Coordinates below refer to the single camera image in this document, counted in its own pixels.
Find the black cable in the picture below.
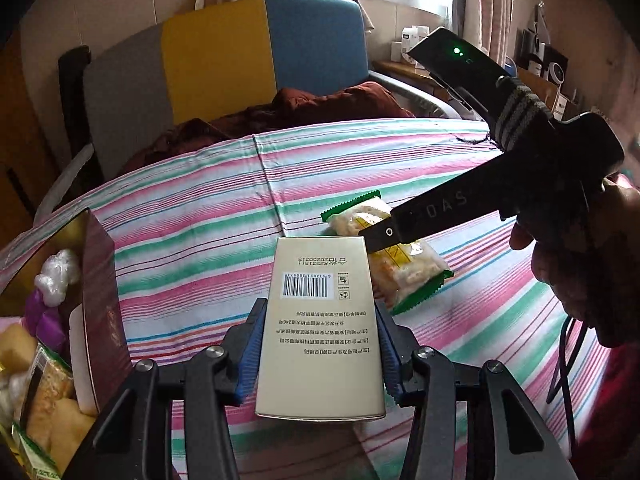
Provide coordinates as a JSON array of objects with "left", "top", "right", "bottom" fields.
[{"left": 546, "top": 312, "right": 591, "bottom": 461}]

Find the yellow sponge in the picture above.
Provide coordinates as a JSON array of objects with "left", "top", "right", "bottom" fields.
[
  {"left": 47, "top": 395, "right": 98, "bottom": 471},
  {"left": 0, "top": 322, "right": 40, "bottom": 376}
]

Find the white carton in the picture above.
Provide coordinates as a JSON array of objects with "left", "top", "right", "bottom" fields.
[{"left": 390, "top": 25, "right": 436, "bottom": 66}]

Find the cracker packet facing up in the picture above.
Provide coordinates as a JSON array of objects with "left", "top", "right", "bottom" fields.
[{"left": 320, "top": 190, "right": 455, "bottom": 317}]

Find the purple plastic bag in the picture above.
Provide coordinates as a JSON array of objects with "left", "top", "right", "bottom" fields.
[{"left": 24, "top": 287, "right": 71, "bottom": 356}]

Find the striped knit band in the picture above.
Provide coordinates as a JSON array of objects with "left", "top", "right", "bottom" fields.
[{"left": 492, "top": 76, "right": 555, "bottom": 155}]

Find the green-edged cracker packet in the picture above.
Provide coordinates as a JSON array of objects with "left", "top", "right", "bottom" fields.
[{"left": 10, "top": 422, "right": 63, "bottom": 480}]

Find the white plastic bag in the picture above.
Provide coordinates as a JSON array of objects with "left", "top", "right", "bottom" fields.
[{"left": 32, "top": 249, "right": 83, "bottom": 308}]

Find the cream cardboard box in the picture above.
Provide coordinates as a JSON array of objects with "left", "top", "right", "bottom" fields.
[{"left": 255, "top": 236, "right": 387, "bottom": 421}]

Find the grey yellow blue chair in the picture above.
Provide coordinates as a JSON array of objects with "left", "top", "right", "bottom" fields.
[{"left": 32, "top": 0, "right": 466, "bottom": 221}]

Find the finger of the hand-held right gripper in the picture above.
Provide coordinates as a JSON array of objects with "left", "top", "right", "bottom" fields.
[{"left": 367, "top": 208, "right": 401, "bottom": 253}]

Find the white round device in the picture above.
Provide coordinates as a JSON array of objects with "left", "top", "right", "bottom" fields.
[{"left": 542, "top": 57, "right": 571, "bottom": 86}]

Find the pale mesh scrubber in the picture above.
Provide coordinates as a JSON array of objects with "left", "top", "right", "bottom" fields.
[{"left": 0, "top": 370, "right": 21, "bottom": 426}]

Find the gold-lined tin box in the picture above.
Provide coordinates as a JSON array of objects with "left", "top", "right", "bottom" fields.
[{"left": 0, "top": 207, "right": 133, "bottom": 480}]

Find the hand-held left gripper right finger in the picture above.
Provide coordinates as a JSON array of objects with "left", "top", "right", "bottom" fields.
[{"left": 375, "top": 305, "right": 581, "bottom": 480}]

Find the rust brown garment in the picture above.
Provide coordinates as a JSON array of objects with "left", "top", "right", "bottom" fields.
[{"left": 122, "top": 81, "right": 416, "bottom": 176}]

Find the person's right hand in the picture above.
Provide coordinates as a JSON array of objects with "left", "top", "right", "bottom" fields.
[{"left": 510, "top": 172, "right": 640, "bottom": 348}]

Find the red garment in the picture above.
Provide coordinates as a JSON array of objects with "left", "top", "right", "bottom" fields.
[{"left": 565, "top": 345, "right": 640, "bottom": 480}]

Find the cracker packet with barcode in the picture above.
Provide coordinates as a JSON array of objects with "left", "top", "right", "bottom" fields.
[{"left": 20, "top": 345, "right": 76, "bottom": 453}]

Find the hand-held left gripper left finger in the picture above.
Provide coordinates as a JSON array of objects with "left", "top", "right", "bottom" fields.
[{"left": 75, "top": 297, "right": 269, "bottom": 480}]

